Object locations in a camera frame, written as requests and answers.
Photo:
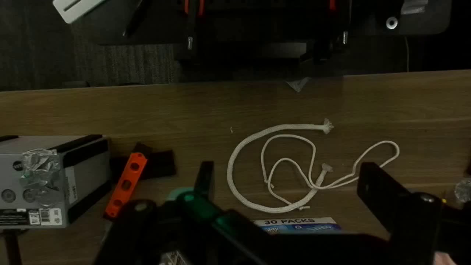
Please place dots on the black flat bracket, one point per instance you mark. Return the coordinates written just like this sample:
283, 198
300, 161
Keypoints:
159, 166

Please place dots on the blue cardboard box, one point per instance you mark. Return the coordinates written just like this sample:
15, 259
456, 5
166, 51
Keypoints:
299, 225

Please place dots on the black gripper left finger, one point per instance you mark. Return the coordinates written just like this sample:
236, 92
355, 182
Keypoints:
147, 235

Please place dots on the orange spirit level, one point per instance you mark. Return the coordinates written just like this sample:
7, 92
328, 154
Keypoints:
127, 184

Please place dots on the grey metal box, silver tape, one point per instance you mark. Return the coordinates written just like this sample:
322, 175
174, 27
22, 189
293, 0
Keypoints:
83, 170

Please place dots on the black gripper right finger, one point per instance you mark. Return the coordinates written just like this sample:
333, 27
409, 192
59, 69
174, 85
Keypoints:
402, 214

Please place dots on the white flat bracket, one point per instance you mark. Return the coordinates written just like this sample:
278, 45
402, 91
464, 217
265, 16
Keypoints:
78, 7

